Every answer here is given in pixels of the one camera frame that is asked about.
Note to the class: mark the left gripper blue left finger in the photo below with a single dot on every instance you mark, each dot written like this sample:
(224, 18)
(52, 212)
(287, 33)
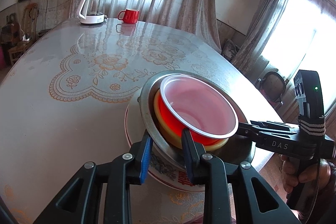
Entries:
(101, 192)

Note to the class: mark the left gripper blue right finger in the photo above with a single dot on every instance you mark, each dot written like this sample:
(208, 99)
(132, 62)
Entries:
(233, 193)

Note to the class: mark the stainless steel bowl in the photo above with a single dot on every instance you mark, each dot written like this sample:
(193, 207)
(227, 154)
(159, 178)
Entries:
(236, 150)

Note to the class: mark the yellow plastic bowl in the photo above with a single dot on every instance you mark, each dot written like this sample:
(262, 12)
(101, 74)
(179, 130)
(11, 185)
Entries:
(171, 128)

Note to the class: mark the red plastic bowl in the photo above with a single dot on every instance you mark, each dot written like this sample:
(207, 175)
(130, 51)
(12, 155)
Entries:
(198, 106)

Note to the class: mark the right hand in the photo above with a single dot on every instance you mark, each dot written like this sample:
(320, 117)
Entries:
(290, 179)

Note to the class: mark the dark round back chair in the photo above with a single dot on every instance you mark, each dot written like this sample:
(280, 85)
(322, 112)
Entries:
(272, 86)

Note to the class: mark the white plate purple floral rim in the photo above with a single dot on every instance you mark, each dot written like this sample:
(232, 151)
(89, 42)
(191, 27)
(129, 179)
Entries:
(168, 176)

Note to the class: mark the side window curtain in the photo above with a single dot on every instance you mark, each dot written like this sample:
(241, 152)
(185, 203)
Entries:
(264, 22)

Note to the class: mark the white glass electric kettle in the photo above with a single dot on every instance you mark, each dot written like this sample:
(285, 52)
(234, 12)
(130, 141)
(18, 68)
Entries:
(90, 12)

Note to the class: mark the red mug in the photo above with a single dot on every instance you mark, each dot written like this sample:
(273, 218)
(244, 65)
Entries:
(129, 16)

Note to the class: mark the wooden chair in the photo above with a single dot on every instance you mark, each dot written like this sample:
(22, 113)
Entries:
(28, 28)

